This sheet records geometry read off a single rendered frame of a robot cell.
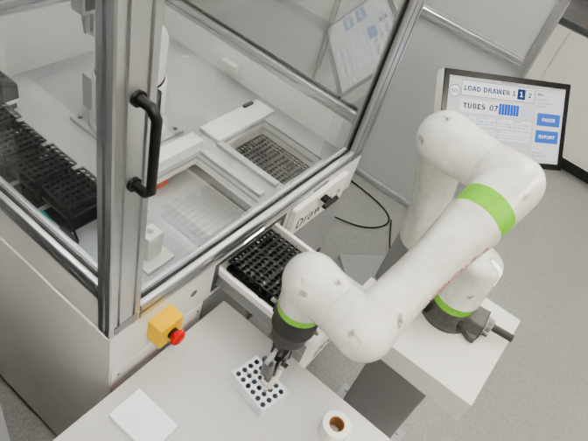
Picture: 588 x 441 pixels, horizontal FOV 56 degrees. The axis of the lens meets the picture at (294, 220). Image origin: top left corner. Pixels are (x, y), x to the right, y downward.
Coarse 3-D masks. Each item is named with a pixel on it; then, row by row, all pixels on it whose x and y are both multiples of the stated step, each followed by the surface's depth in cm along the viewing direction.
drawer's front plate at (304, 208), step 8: (344, 176) 175; (328, 184) 171; (336, 184) 173; (344, 184) 180; (320, 192) 167; (328, 192) 172; (336, 192) 179; (304, 200) 163; (312, 200) 164; (320, 200) 170; (296, 208) 159; (304, 208) 162; (312, 208) 168; (320, 208) 175; (296, 216) 160; (304, 216) 167; (312, 216) 173; (288, 224) 163; (296, 224) 164; (304, 224) 171
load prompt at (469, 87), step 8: (464, 80) 187; (472, 80) 188; (464, 88) 188; (472, 88) 188; (480, 88) 189; (488, 88) 190; (496, 88) 191; (504, 88) 192; (512, 88) 193; (520, 88) 194; (528, 88) 195; (480, 96) 190; (488, 96) 191; (496, 96) 191; (504, 96) 192; (512, 96) 193; (520, 96) 194; (528, 96) 195
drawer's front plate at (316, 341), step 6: (366, 282) 146; (372, 282) 147; (360, 288) 144; (366, 288) 145; (318, 336) 131; (324, 336) 131; (312, 342) 129; (318, 342) 130; (324, 342) 137; (306, 348) 131; (312, 348) 130; (318, 348) 136; (306, 354) 132; (312, 354) 134; (300, 360) 135; (306, 360) 133; (306, 366) 137
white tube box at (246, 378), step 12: (252, 360) 137; (240, 372) 134; (252, 372) 135; (240, 384) 132; (252, 384) 133; (276, 384) 135; (252, 396) 130; (264, 396) 131; (276, 396) 133; (252, 408) 132; (264, 408) 129
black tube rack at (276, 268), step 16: (256, 240) 151; (272, 240) 152; (256, 256) 147; (272, 256) 148; (288, 256) 150; (240, 272) 146; (256, 272) 143; (272, 272) 144; (256, 288) 144; (272, 288) 141; (272, 304) 141
